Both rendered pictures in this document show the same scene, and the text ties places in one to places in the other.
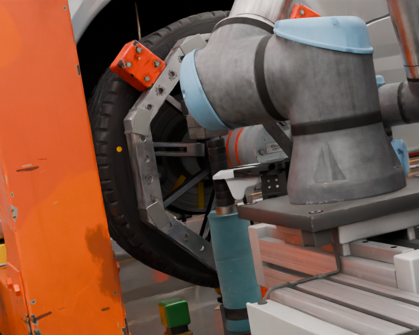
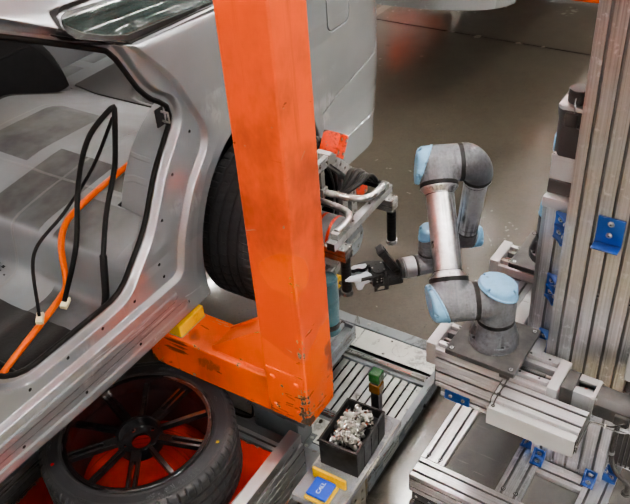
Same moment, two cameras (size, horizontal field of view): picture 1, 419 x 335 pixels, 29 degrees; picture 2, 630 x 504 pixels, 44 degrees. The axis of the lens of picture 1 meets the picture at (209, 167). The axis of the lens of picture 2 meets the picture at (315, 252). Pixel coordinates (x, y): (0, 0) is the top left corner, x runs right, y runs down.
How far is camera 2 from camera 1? 2.01 m
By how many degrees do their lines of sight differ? 45
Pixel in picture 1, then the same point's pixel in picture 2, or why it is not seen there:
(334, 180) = (503, 346)
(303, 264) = (476, 369)
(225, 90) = (460, 316)
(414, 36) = (473, 223)
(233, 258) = (333, 304)
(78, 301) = (321, 379)
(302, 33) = (503, 299)
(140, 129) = not seen: hidden behind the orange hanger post
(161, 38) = not seen: hidden behind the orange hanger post
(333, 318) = (541, 419)
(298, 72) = (498, 311)
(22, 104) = (308, 303)
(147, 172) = not seen: hidden behind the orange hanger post
